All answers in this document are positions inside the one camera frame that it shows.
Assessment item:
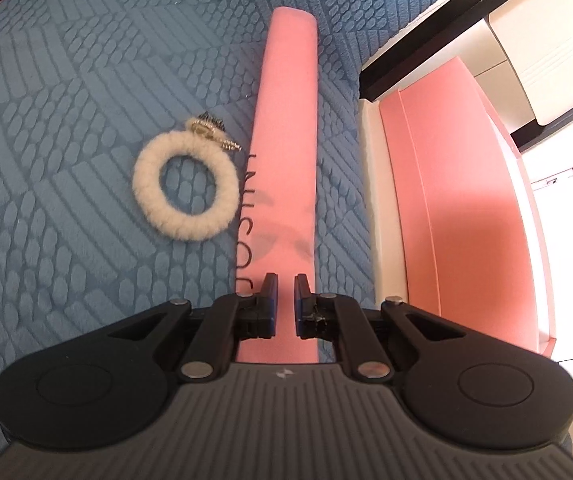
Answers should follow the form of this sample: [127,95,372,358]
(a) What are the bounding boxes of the blue textured mattress cover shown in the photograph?
[0,0,487,456]

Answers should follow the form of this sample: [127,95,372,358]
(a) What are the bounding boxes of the black metal stand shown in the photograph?
[511,85,573,192]

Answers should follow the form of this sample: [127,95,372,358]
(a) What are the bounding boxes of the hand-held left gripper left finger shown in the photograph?
[108,272,280,384]

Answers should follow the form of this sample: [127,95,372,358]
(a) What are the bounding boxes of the pink gift box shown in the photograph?
[379,56,556,359]

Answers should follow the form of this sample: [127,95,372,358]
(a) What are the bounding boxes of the white fluffy hair tie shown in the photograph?
[132,112,244,242]

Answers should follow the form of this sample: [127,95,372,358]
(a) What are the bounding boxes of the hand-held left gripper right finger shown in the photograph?
[294,274,463,384]

